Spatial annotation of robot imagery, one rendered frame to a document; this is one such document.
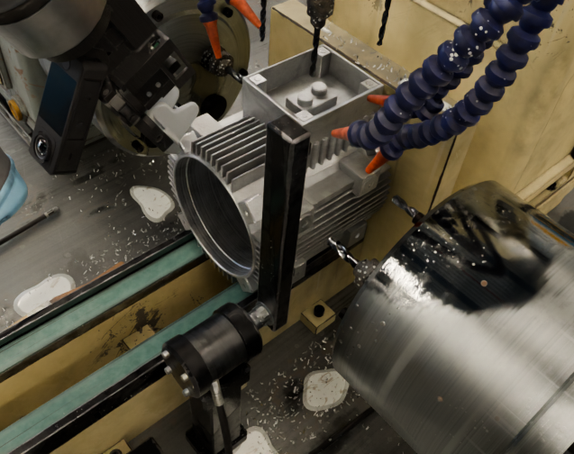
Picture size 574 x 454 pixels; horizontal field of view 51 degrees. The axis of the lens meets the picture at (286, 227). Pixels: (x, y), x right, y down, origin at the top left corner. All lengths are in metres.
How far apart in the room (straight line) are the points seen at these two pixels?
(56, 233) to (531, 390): 0.74
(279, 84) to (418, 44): 0.20
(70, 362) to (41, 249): 0.25
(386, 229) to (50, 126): 0.44
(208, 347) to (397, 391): 0.17
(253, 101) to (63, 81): 0.21
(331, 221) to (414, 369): 0.24
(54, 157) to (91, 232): 0.43
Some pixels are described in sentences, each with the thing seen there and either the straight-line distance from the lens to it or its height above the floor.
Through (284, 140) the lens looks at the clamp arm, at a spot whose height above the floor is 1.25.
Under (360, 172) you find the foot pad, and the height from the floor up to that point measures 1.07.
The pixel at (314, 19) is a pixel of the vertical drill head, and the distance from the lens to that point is 0.57.
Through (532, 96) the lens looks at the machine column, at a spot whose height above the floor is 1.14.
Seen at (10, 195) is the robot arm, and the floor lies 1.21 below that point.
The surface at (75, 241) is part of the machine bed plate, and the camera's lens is 0.99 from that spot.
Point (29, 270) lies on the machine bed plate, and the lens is 0.97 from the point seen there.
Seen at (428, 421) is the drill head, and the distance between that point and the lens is 0.53.
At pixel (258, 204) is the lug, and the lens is 0.62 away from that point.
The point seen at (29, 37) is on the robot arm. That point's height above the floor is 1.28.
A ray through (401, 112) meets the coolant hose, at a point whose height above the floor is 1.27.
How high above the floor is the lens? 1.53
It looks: 48 degrees down
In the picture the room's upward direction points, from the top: 6 degrees clockwise
